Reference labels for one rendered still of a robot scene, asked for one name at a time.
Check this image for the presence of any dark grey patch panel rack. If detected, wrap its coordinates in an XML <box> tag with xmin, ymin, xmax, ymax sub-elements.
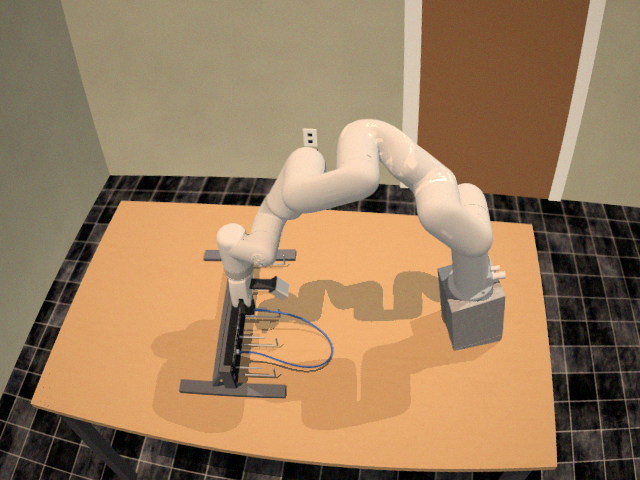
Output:
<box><xmin>179</xmin><ymin>249</ymin><xmax>296</xmax><ymax>399</ymax></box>

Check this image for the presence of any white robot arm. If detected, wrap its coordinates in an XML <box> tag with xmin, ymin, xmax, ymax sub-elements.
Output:
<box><xmin>216</xmin><ymin>119</ymin><xmax>506</xmax><ymax>301</ymax></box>

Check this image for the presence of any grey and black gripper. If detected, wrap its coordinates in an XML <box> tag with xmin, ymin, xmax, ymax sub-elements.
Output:
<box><xmin>226</xmin><ymin>269</ymin><xmax>256</xmax><ymax>315</ymax></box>

